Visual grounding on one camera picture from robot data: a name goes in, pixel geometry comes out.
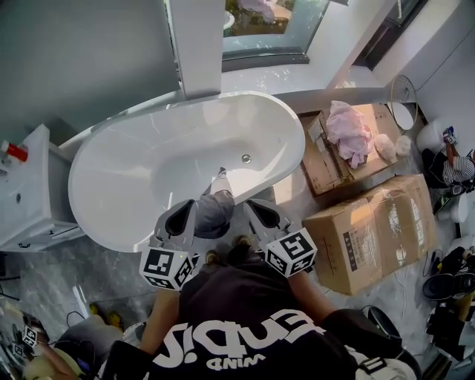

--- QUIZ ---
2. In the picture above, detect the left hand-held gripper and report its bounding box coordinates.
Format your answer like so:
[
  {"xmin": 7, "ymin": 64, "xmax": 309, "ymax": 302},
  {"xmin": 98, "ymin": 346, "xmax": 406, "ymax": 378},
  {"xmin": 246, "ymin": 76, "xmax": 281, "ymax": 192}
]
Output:
[{"xmin": 140, "ymin": 199, "xmax": 200, "ymax": 293}]

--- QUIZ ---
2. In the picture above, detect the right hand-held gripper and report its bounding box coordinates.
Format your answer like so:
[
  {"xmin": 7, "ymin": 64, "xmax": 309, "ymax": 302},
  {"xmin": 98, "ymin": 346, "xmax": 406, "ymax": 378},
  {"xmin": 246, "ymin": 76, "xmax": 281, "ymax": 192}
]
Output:
[{"xmin": 243, "ymin": 199, "xmax": 319, "ymax": 278}]

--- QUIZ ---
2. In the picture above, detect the person's right forearm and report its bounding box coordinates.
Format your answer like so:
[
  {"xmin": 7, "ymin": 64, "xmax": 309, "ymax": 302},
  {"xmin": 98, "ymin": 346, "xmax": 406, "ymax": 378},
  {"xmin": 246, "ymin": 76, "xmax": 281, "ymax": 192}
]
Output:
[{"xmin": 285, "ymin": 270, "xmax": 335, "ymax": 324}]

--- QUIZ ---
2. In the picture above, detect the person's left forearm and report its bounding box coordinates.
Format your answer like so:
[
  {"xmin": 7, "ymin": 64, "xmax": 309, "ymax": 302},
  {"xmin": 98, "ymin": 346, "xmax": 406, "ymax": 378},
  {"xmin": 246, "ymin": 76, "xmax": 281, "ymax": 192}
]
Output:
[{"xmin": 139, "ymin": 289, "xmax": 183, "ymax": 356}]

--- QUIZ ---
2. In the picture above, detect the plain cardboard box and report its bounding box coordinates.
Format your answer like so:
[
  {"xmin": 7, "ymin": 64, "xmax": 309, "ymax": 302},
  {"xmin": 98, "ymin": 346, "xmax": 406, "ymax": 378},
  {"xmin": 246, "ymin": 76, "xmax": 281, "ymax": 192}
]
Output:
[{"xmin": 298, "ymin": 102, "xmax": 405, "ymax": 197}]

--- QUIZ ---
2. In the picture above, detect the white bathtub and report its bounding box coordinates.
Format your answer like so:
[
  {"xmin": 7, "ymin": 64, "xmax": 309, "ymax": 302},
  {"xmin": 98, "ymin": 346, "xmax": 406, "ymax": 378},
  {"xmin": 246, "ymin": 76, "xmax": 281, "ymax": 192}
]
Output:
[{"xmin": 68, "ymin": 91, "xmax": 307, "ymax": 253}]

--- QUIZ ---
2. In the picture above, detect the person's black printed t-shirt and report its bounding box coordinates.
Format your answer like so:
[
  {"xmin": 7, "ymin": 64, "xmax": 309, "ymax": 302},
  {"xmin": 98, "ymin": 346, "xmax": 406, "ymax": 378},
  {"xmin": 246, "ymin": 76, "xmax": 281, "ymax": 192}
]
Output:
[{"xmin": 98, "ymin": 255, "xmax": 422, "ymax": 380}]

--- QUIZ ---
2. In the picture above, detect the plastic-wrapped cardboard box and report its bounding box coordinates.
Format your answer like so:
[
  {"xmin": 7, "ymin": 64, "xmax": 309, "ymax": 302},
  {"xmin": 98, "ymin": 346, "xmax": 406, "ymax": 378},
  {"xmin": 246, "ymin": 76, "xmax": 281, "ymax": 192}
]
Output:
[{"xmin": 302, "ymin": 173, "xmax": 439, "ymax": 297}]

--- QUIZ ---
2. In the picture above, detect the pink cloth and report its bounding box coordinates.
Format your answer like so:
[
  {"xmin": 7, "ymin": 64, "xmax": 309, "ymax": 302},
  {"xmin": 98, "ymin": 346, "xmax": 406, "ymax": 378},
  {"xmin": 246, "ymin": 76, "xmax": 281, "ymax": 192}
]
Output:
[{"xmin": 325, "ymin": 99, "xmax": 375, "ymax": 168}]

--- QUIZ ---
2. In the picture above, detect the white fluffy slipper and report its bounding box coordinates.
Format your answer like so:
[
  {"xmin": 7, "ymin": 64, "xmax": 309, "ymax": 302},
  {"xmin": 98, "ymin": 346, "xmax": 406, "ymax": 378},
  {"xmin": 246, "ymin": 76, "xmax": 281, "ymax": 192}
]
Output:
[
  {"xmin": 393, "ymin": 135, "xmax": 413, "ymax": 156},
  {"xmin": 373, "ymin": 133, "xmax": 396, "ymax": 161}
]

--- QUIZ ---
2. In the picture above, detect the white vanity cabinet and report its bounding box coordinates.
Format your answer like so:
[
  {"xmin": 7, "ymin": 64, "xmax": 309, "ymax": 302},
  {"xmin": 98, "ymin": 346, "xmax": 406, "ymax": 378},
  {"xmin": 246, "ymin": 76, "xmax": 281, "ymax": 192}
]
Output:
[{"xmin": 0, "ymin": 124, "xmax": 88, "ymax": 253}]

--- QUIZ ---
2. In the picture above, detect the red bottle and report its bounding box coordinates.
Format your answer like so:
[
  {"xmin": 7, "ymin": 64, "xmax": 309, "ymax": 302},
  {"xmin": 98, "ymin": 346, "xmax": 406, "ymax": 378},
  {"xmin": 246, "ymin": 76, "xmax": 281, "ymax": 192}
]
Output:
[{"xmin": 0, "ymin": 140, "xmax": 30, "ymax": 163}]

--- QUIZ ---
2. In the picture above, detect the white round stool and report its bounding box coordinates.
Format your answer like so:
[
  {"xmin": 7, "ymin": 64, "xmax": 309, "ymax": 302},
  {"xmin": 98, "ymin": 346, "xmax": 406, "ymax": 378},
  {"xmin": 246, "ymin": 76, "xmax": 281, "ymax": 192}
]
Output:
[{"xmin": 415, "ymin": 120, "xmax": 452, "ymax": 151}]

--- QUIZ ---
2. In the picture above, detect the white round fixture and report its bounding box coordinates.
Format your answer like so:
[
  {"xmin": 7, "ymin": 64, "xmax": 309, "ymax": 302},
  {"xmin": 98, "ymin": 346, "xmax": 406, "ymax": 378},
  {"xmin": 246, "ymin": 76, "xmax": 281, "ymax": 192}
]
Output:
[{"xmin": 437, "ymin": 194, "xmax": 471, "ymax": 223}]

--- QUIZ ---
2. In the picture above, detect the person's beige bag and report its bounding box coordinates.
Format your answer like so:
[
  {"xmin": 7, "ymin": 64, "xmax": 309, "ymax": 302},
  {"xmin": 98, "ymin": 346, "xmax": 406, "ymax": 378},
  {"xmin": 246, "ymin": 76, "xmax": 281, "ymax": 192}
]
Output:
[{"xmin": 352, "ymin": 352, "xmax": 422, "ymax": 380}]

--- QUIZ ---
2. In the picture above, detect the black equipment pile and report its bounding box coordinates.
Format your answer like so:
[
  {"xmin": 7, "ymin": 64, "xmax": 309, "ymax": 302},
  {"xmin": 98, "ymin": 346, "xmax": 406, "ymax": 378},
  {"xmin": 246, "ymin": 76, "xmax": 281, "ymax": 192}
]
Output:
[{"xmin": 422, "ymin": 246, "xmax": 475, "ymax": 361}]

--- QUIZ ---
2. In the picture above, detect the garden window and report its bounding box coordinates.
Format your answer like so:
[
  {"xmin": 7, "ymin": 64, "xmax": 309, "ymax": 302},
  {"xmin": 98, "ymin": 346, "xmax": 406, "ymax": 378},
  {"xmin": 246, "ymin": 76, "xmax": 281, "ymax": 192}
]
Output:
[{"xmin": 222, "ymin": 0, "xmax": 331, "ymax": 71}]

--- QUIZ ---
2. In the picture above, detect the white wire chair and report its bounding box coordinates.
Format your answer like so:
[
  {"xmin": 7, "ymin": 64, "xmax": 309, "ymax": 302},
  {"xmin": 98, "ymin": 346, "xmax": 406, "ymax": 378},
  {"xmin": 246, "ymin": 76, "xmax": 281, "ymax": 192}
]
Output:
[{"xmin": 389, "ymin": 73, "xmax": 419, "ymax": 131}]

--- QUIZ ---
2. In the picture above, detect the dark window frame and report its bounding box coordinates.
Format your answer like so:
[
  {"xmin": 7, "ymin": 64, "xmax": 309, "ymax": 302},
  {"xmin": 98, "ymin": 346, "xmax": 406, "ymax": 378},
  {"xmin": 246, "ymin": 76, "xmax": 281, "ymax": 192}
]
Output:
[{"xmin": 352, "ymin": 0, "xmax": 428, "ymax": 71}]

